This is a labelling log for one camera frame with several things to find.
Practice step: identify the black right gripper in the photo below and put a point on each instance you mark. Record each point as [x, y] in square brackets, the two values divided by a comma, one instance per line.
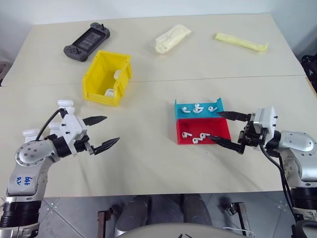
[255, 137]

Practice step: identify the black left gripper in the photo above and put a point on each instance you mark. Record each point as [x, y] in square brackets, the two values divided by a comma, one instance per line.
[81, 145]

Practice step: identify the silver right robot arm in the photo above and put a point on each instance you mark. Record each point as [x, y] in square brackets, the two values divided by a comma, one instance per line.
[297, 148]

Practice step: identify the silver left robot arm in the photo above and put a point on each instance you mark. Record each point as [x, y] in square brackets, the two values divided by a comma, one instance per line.
[27, 158]

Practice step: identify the yellow plastic bin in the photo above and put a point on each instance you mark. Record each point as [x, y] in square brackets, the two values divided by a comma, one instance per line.
[99, 81]

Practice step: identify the red open plastic tray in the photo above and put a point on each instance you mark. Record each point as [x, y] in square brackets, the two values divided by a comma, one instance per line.
[218, 131]

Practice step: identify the blue open plastic tray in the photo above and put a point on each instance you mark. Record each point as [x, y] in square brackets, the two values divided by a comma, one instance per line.
[198, 115]

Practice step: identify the dark rounded robot leg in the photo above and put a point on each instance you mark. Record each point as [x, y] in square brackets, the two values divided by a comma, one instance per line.
[135, 210]
[198, 208]

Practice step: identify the pale yellow folded wrapper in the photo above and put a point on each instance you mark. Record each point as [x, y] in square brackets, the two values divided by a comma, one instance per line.
[237, 42]

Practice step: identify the dark grey handheld game console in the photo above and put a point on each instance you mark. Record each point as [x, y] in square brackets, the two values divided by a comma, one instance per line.
[86, 41]

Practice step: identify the black equipment beside table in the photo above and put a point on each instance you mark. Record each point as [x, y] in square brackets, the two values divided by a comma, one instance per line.
[309, 65]

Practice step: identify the clear bag of white filling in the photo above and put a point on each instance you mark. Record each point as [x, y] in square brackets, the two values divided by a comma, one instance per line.
[171, 38]

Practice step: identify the white rounded robot torso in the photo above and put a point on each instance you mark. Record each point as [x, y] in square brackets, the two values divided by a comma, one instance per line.
[185, 231]

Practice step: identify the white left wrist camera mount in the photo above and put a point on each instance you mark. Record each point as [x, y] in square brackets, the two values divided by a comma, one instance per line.
[71, 126]

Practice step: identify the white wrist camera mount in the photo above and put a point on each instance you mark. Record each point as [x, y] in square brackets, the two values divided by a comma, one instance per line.
[71, 126]
[266, 120]

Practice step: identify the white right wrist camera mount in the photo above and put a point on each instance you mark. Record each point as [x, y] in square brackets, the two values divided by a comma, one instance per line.
[266, 120]

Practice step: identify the rusty metal stand frame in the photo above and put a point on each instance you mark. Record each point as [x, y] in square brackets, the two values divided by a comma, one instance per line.
[102, 224]
[242, 218]

